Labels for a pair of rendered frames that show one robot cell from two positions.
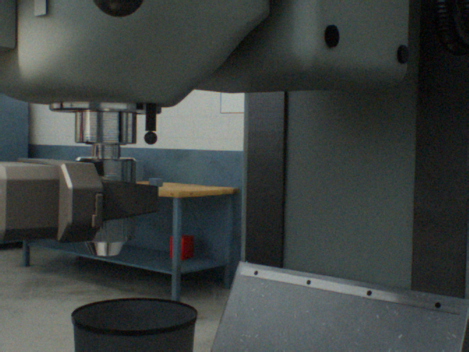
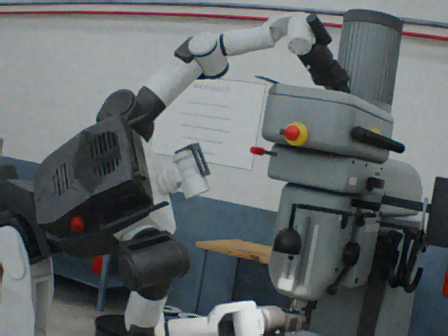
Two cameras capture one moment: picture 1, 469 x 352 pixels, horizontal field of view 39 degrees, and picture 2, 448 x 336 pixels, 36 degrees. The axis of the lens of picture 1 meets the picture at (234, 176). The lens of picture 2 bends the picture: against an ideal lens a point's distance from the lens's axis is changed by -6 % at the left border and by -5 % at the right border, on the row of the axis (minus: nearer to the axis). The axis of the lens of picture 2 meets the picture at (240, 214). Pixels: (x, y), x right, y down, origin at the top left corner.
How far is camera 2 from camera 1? 1.69 m
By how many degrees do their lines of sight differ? 13
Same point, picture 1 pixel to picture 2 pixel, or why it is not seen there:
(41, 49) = (303, 291)
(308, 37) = (351, 281)
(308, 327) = not seen: outside the picture
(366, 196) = (344, 310)
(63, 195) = (298, 322)
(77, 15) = (314, 286)
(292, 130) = not seen: hidden behind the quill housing
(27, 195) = (292, 322)
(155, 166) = not seen: hidden behind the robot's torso
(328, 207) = (329, 312)
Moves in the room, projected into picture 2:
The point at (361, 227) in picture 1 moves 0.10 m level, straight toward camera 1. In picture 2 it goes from (341, 321) to (345, 327)
